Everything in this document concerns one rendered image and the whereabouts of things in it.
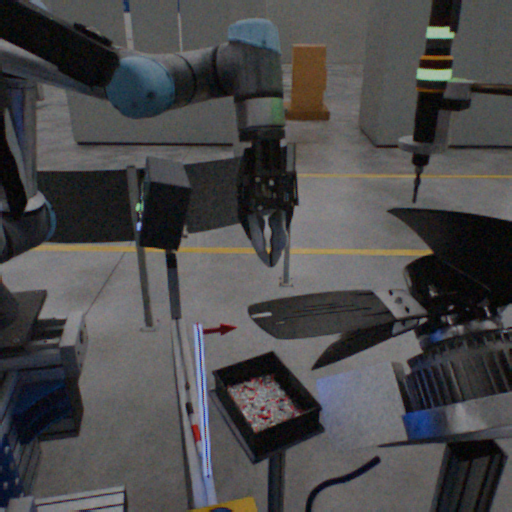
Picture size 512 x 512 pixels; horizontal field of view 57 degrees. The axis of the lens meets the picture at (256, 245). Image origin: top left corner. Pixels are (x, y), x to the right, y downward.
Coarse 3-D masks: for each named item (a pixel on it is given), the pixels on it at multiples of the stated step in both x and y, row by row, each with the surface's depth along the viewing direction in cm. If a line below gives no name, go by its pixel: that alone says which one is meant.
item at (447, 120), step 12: (456, 84) 62; (468, 84) 61; (456, 96) 62; (468, 96) 62; (444, 108) 63; (456, 108) 62; (444, 120) 64; (456, 120) 66; (444, 132) 65; (408, 144) 67; (420, 144) 67; (432, 144) 67; (444, 144) 65
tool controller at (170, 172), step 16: (160, 160) 140; (144, 176) 136; (160, 176) 125; (176, 176) 129; (144, 192) 128; (160, 192) 121; (176, 192) 122; (144, 208) 123; (160, 208) 123; (176, 208) 124; (144, 224) 124; (160, 224) 125; (176, 224) 126; (144, 240) 126; (160, 240) 127; (176, 240) 128
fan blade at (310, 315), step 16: (256, 304) 85; (272, 304) 82; (288, 304) 80; (304, 304) 79; (320, 304) 79; (336, 304) 79; (352, 304) 79; (368, 304) 79; (384, 304) 79; (256, 320) 74; (272, 320) 74; (288, 320) 73; (304, 320) 74; (320, 320) 74; (336, 320) 74; (352, 320) 74; (368, 320) 75; (384, 320) 75; (288, 336) 67; (304, 336) 68
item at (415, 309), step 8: (400, 288) 85; (384, 296) 83; (392, 296) 83; (400, 296) 83; (408, 296) 83; (392, 304) 80; (408, 304) 80; (416, 304) 80; (392, 312) 78; (400, 312) 78; (416, 312) 78; (424, 312) 78
